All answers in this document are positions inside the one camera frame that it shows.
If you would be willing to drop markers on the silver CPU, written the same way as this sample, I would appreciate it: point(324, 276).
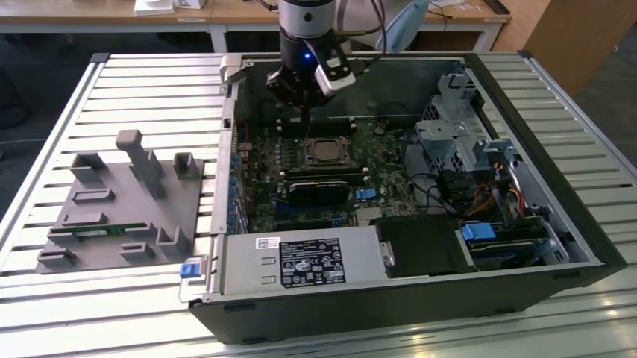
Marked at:
point(326, 150)

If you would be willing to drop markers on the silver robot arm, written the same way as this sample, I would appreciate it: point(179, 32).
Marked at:
point(306, 18)

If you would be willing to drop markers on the CPU socket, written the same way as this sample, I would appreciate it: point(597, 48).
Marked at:
point(304, 164)

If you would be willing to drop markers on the pale blue teach pendant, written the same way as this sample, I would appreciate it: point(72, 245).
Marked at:
point(403, 26)

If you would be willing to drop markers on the white box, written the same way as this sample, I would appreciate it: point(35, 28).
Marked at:
point(154, 7)

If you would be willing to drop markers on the graphics card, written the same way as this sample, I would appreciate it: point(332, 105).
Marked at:
point(318, 194)

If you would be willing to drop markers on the green motherboard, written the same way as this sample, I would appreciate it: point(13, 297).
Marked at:
point(387, 179)

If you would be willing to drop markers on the silver drive cage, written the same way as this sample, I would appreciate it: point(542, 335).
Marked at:
point(442, 145)

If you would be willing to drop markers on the blue plastic connector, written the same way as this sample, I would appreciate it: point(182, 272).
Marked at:
point(365, 194)

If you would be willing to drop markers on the wooden desk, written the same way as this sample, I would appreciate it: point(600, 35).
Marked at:
point(99, 18)

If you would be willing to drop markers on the silver chipset heat sink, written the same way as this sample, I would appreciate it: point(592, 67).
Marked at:
point(367, 217)

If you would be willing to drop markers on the grey parts rack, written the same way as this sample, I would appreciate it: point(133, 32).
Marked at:
point(124, 209)

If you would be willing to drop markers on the black plastic shroud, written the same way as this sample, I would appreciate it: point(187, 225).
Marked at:
point(422, 246)

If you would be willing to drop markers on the green RAM stick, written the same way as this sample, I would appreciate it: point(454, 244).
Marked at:
point(127, 228)

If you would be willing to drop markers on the silver power supply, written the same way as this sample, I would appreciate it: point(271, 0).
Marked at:
point(248, 268)

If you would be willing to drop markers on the wooden cabinet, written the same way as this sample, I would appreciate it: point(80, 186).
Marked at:
point(572, 37)

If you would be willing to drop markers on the blue disk carrier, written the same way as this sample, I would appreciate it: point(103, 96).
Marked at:
point(477, 235)

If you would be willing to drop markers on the blue case latch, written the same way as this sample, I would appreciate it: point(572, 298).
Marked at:
point(192, 270)

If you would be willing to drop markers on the black PC case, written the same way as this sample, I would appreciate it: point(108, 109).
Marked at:
point(348, 320)

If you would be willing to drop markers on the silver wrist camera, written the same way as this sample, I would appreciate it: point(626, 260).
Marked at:
point(335, 80)

